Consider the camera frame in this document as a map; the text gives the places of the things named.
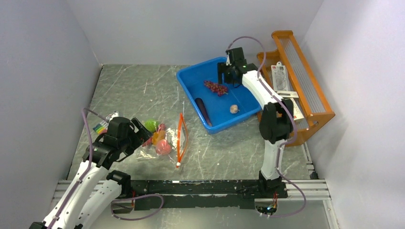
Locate red fake grapes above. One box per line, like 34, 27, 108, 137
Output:
203, 80, 228, 97

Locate orange fake carrot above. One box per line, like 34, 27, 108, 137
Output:
151, 130, 166, 146

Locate pink fake peach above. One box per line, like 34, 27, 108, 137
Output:
155, 139, 172, 156

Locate clear zip bag red seal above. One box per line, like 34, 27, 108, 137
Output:
135, 113, 189, 168

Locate purple fake eggplant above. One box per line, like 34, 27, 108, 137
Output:
195, 98, 212, 126

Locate red fake chili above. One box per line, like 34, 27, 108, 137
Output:
157, 123, 167, 132

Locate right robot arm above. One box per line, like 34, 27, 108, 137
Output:
217, 48, 295, 198

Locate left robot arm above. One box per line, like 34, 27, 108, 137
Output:
30, 117, 152, 229

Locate green fake pepper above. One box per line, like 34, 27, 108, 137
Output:
144, 119, 159, 133

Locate marker pen pack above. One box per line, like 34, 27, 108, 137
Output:
93, 111, 119, 135

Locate blue plastic bin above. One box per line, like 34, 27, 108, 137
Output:
176, 57, 263, 135

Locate clear blister pack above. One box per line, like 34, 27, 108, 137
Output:
271, 62, 290, 92

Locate white flat box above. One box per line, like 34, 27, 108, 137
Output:
277, 91, 299, 99

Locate white red large box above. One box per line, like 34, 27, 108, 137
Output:
290, 98, 305, 124

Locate orange wooden rack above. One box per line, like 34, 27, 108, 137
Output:
256, 30, 335, 146

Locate black aluminium base frame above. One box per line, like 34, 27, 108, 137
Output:
52, 178, 331, 211

